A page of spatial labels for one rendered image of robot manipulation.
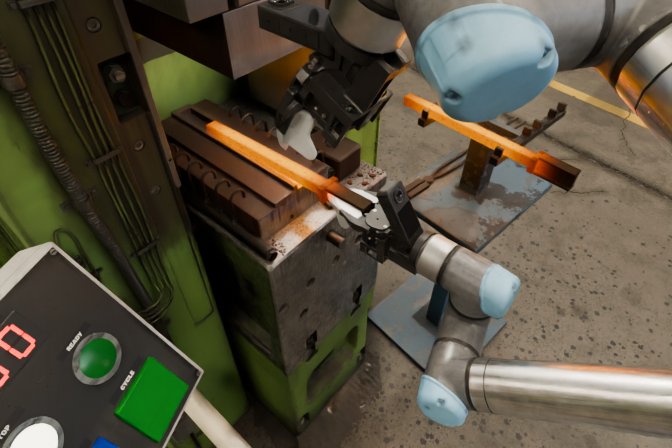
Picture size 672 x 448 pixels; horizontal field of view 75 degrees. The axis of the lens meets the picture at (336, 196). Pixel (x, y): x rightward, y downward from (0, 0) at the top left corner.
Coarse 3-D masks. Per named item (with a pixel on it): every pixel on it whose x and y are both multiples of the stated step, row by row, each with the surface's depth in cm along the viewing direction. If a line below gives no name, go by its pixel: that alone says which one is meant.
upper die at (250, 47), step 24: (264, 0) 61; (312, 0) 69; (144, 24) 73; (168, 24) 68; (192, 24) 63; (216, 24) 59; (240, 24) 60; (192, 48) 67; (216, 48) 62; (240, 48) 62; (264, 48) 65; (288, 48) 69; (240, 72) 64
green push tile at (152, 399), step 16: (144, 368) 56; (160, 368) 57; (144, 384) 55; (160, 384) 57; (176, 384) 59; (128, 400) 53; (144, 400) 55; (160, 400) 56; (176, 400) 58; (128, 416) 53; (144, 416) 54; (160, 416) 56; (144, 432) 54; (160, 432) 56
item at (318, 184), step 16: (208, 128) 102; (224, 128) 101; (240, 144) 96; (256, 144) 95; (272, 160) 91; (288, 160) 91; (288, 176) 89; (304, 176) 86; (320, 176) 86; (320, 192) 83; (336, 192) 82; (352, 192) 82; (368, 208) 80
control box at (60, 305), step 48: (0, 288) 46; (48, 288) 49; (96, 288) 53; (48, 336) 48; (96, 336) 52; (144, 336) 57; (48, 384) 47; (96, 384) 51; (192, 384) 62; (0, 432) 43; (96, 432) 50
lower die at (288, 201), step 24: (168, 120) 107; (216, 120) 105; (240, 120) 106; (192, 144) 99; (216, 144) 99; (264, 144) 99; (192, 168) 95; (216, 168) 94; (240, 168) 93; (264, 168) 92; (312, 168) 93; (240, 192) 89; (264, 192) 88; (288, 192) 88; (312, 192) 94; (240, 216) 88; (264, 216) 84; (288, 216) 91; (264, 240) 88
